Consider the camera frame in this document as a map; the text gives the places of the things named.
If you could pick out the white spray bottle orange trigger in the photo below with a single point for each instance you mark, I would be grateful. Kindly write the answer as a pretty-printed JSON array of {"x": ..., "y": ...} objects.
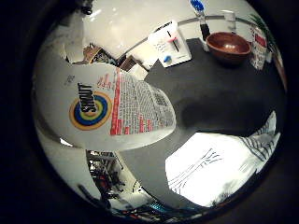
[{"x": 93, "y": 109}]

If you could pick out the white striped cloth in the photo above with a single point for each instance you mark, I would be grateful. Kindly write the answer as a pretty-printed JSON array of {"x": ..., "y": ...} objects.
[{"x": 211, "y": 168}]

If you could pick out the blue capped black bottle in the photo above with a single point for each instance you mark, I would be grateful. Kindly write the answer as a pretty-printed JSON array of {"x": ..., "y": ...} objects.
[{"x": 201, "y": 18}]

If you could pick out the cluttered workbench shelf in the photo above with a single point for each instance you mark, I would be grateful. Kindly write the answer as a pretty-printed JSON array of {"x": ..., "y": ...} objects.
[{"x": 102, "y": 56}]

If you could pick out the brown wooden bowl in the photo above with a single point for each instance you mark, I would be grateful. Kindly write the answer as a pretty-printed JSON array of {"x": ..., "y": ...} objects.
[{"x": 229, "y": 46}]

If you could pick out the clear drinking glass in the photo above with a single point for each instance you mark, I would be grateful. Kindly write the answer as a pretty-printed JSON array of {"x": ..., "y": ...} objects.
[{"x": 230, "y": 20}]

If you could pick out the red and white printed can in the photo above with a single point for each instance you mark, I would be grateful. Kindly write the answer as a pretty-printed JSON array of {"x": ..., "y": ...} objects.
[{"x": 259, "y": 49}]

